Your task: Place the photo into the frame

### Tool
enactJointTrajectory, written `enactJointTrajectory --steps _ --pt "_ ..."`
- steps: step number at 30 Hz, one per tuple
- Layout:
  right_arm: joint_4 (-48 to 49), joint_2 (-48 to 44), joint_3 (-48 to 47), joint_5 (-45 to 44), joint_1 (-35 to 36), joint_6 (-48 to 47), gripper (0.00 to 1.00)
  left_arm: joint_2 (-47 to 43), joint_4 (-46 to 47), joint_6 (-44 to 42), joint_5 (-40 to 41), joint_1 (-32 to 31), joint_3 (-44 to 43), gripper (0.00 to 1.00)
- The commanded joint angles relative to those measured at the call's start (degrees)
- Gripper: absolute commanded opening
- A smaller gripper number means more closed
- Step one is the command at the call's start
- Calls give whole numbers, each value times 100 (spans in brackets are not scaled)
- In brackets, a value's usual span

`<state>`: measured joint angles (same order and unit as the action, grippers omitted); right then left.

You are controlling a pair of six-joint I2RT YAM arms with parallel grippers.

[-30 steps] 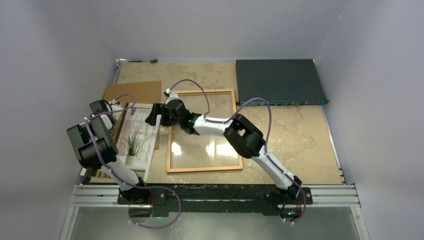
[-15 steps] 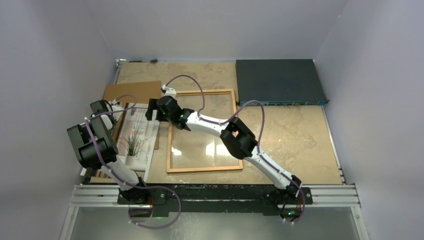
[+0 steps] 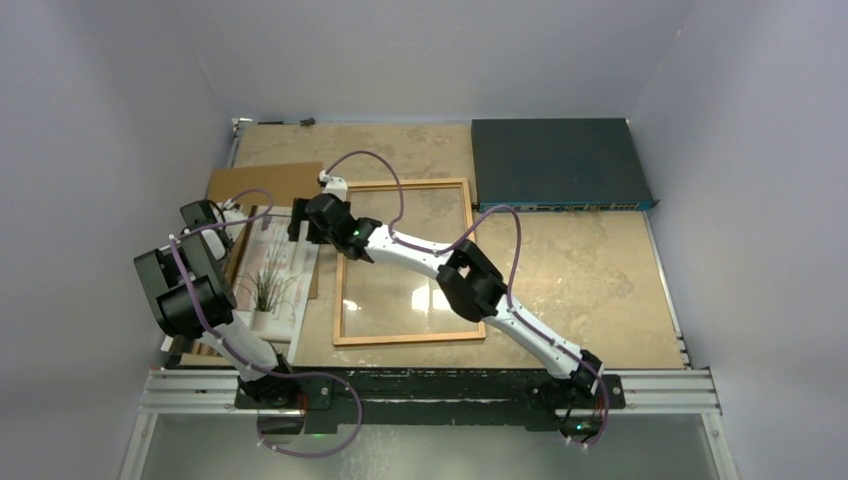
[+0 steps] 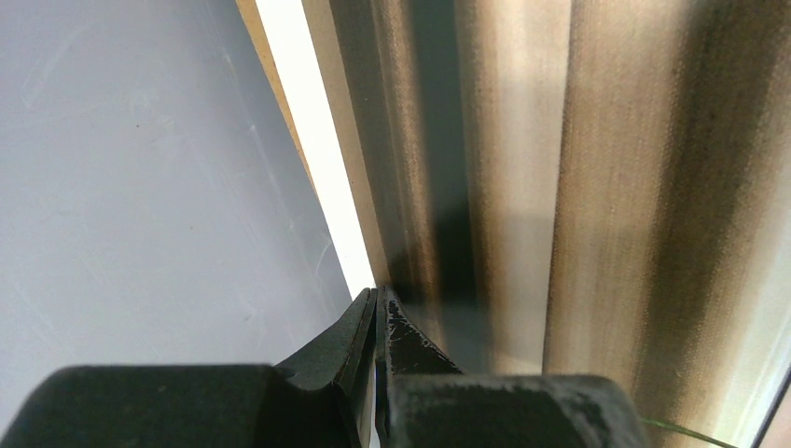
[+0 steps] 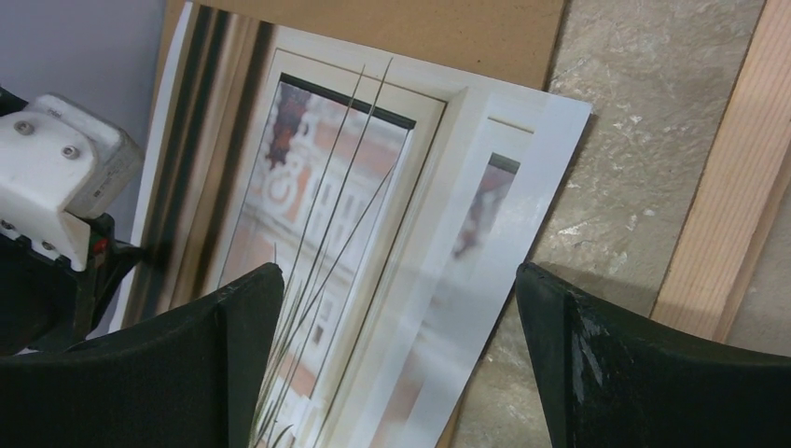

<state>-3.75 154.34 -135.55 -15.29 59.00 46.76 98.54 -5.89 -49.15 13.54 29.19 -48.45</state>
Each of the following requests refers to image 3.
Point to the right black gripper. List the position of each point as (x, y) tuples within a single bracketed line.
[(299, 216)]

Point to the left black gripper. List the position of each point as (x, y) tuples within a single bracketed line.
[(230, 238)]

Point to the brown cardboard backing board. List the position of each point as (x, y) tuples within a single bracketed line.
[(284, 182)]

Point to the plant photo print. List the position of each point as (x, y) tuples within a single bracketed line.
[(275, 278)]

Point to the wooden picture frame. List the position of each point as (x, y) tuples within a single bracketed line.
[(407, 262)]

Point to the clear acrylic sheet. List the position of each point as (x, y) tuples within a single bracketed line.
[(411, 265)]

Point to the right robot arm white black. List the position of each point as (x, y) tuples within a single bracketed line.
[(474, 288)]

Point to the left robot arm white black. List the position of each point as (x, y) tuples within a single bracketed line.
[(190, 298)]

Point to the black mounting plate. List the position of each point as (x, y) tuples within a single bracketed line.
[(528, 398)]

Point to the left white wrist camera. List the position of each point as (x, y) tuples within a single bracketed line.
[(228, 212)]

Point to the aluminium rail base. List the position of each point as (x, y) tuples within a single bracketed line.
[(629, 391)]

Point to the dark blue network switch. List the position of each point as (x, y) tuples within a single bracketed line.
[(558, 165)]

